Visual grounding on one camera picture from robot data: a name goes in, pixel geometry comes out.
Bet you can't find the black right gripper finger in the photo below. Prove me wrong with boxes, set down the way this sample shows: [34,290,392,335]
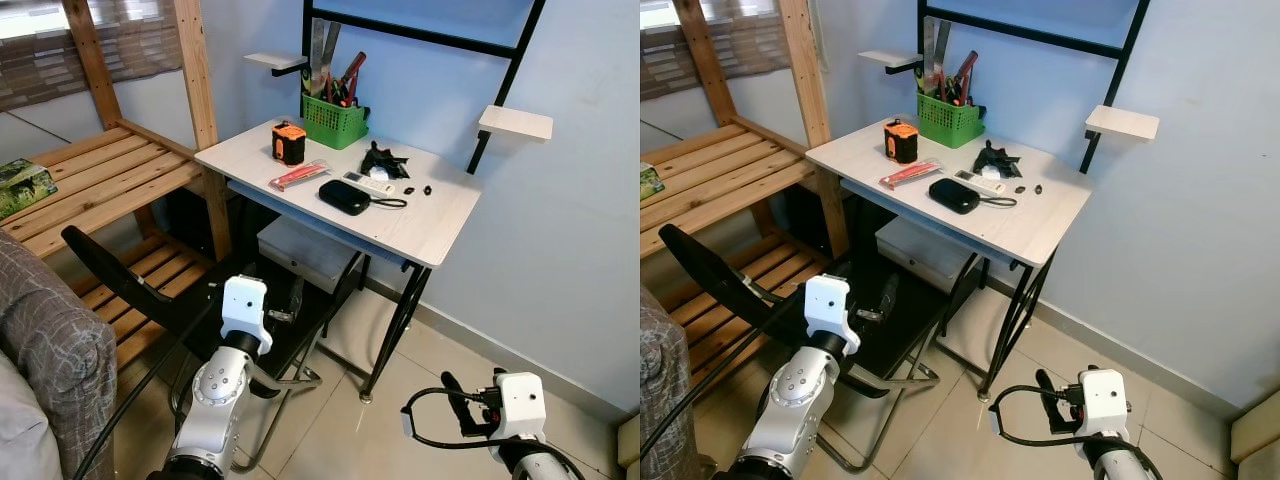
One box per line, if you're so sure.
[1033,369,1069,434]
[441,371,479,438]

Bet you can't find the grey storage box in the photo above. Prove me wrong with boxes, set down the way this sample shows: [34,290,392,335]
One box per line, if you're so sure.
[875,215,976,294]
[257,215,363,296]

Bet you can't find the black zip pouch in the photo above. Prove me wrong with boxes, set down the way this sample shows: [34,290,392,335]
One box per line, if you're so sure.
[318,179,408,217]
[928,178,1018,216]

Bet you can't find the red utility knife package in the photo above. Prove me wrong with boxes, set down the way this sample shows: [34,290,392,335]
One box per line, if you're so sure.
[268,159,332,192]
[879,158,944,191]

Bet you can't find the white remote control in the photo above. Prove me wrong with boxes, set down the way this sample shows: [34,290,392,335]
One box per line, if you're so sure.
[953,170,1008,197]
[342,171,397,197]

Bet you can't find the beige cabinet corner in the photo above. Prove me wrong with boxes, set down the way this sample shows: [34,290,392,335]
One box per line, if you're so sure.
[615,410,641,471]
[1230,390,1280,466]

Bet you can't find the orange black tape measure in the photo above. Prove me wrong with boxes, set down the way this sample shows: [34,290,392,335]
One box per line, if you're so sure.
[883,118,919,165]
[271,120,307,167]

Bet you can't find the black crumpled glove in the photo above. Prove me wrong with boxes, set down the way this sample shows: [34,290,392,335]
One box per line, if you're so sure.
[360,141,412,182]
[972,140,1023,181]

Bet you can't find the green plastic basket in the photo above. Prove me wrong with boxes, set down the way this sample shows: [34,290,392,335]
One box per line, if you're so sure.
[301,92,370,151]
[916,92,986,149]

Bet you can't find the grey fabric sofa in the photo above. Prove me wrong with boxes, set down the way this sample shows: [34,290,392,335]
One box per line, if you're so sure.
[0,230,119,480]
[640,285,701,480]

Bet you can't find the wooden slatted shelf unit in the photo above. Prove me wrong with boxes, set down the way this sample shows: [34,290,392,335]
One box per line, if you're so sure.
[0,0,236,376]
[640,0,851,386]

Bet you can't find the small light wood shelf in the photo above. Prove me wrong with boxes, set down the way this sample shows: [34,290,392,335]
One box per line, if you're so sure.
[477,104,554,142]
[858,49,923,76]
[243,51,309,79]
[1085,104,1161,142]

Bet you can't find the grey metal ruler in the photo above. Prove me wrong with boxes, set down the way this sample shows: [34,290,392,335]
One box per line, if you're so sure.
[922,18,939,96]
[309,18,326,96]

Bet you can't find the grey metal blade tool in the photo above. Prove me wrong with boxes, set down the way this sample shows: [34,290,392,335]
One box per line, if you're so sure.
[322,22,343,96]
[936,20,953,96]

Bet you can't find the light grey cushion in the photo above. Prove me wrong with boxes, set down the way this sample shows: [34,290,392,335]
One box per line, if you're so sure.
[0,350,63,480]

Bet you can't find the bamboo window blind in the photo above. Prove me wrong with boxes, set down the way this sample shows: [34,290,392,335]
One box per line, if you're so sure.
[640,0,801,101]
[0,0,186,113]

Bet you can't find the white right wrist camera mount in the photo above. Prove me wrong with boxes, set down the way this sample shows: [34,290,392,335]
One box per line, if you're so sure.
[1076,368,1132,442]
[491,370,548,442]

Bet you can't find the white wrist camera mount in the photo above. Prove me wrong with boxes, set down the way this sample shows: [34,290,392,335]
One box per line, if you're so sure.
[803,274,861,358]
[491,370,548,442]
[1076,368,1132,442]
[219,275,272,358]

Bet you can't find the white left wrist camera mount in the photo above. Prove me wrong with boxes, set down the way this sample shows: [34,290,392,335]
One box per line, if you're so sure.
[803,274,861,358]
[219,275,272,358]

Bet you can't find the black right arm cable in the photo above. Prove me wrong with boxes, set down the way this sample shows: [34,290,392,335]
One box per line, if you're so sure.
[989,384,1166,480]
[401,386,589,480]

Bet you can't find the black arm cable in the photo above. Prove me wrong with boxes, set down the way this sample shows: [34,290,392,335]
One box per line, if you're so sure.
[72,290,226,480]
[989,384,1166,480]
[401,386,589,480]
[640,290,811,463]

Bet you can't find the white top black frame desk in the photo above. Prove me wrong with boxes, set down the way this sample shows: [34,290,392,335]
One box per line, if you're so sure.
[805,118,1094,401]
[195,118,484,403]

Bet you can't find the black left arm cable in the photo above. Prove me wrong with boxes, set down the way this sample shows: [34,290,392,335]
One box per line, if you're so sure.
[72,290,226,480]
[640,290,811,463]

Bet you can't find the red handled pliers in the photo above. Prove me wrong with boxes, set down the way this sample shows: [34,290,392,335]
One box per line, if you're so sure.
[338,52,368,106]
[950,50,981,104]

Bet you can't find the black metal rack frame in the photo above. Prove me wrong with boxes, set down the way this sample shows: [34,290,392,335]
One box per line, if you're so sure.
[300,0,548,176]
[917,0,1151,176]

